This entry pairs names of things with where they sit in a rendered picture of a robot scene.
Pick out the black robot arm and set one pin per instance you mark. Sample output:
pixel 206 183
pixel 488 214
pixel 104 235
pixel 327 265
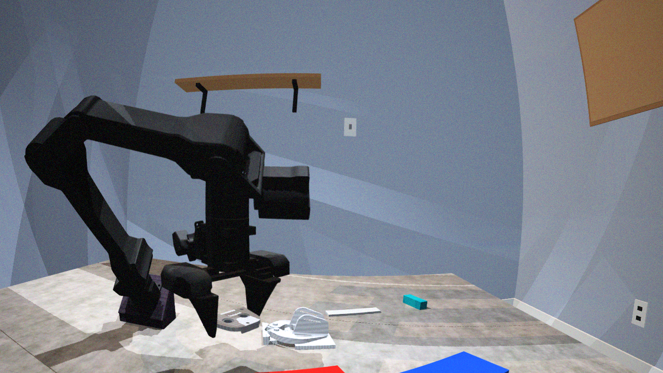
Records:
pixel 213 147

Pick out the cyan rectangular bar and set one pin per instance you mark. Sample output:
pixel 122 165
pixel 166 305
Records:
pixel 415 302

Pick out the blue flat rectangular plate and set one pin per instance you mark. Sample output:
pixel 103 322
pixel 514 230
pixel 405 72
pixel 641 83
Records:
pixel 460 363

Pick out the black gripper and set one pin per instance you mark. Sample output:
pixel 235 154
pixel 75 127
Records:
pixel 227 242

